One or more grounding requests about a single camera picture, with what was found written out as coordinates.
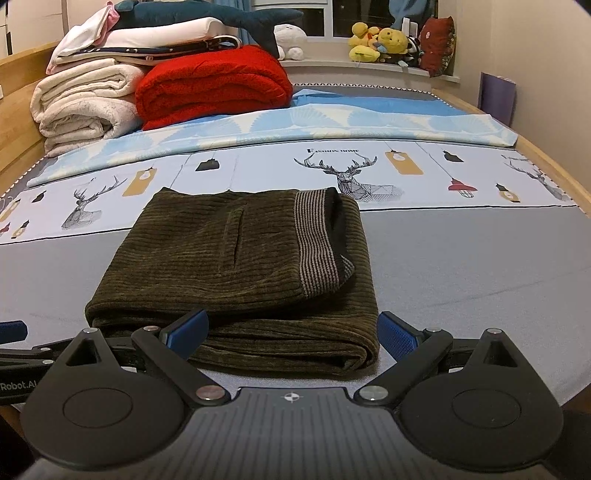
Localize yellow round plush toy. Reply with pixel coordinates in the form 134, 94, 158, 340
376, 28, 410, 59

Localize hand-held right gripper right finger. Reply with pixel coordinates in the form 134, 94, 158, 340
353, 311, 515, 407

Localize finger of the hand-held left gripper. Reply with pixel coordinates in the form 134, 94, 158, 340
0, 339, 70, 369
0, 320, 28, 346

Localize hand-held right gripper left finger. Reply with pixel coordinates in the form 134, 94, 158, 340
54, 309, 230, 408

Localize purple board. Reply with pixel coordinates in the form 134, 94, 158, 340
478, 71, 517, 127

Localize light blue patterned sheet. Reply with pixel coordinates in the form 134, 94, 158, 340
27, 88, 518, 189

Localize white fleece folded blanket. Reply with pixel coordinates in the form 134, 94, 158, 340
39, 98, 140, 158

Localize window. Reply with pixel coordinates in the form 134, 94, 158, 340
252, 0, 393, 40

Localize dark olive corduroy pants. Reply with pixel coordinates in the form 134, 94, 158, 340
85, 186, 380, 376

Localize teal shark plush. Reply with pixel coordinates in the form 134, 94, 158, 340
113, 0, 304, 60

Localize dark red cushion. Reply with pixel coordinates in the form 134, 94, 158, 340
419, 16, 457, 78

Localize red folded blanket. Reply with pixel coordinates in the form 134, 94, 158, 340
135, 45, 294, 132

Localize white pillow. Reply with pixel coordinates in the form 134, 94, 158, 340
108, 17, 222, 47

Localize yellow duck plush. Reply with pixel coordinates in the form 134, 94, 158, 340
348, 22, 380, 47

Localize white window sill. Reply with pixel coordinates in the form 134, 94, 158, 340
281, 46, 462, 88

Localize cream folded blanket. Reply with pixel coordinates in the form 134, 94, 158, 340
30, 64, 148, 121

